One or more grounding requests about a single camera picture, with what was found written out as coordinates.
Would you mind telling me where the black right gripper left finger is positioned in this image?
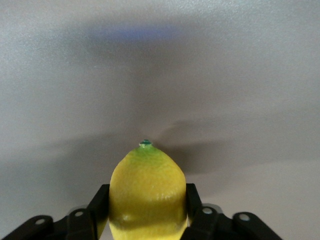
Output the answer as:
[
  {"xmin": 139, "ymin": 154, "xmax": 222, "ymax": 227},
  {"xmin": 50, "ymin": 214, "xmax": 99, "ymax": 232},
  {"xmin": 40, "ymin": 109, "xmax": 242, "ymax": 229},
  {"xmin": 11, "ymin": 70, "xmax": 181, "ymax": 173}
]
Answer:
[{"xmin": 0, "ymin": 183, "xmax": 111, "ymax": 240}]

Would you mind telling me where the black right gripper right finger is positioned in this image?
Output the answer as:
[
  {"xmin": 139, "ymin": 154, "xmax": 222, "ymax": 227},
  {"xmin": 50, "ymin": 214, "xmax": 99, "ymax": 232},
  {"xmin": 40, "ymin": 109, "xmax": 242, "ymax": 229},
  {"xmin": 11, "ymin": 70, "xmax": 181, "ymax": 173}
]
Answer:
[{"xmin": 184, "ymin": 183, "xmax": 283, "ymax": 240}]

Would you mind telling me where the yellow lemon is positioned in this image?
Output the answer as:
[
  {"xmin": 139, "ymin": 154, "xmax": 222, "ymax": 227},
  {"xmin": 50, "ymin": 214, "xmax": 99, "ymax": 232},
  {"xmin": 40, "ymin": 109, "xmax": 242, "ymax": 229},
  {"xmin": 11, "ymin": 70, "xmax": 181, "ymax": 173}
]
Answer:
[{"xmin": 95, "ymin": 138, "xmax": 189, "ymax": 240}]

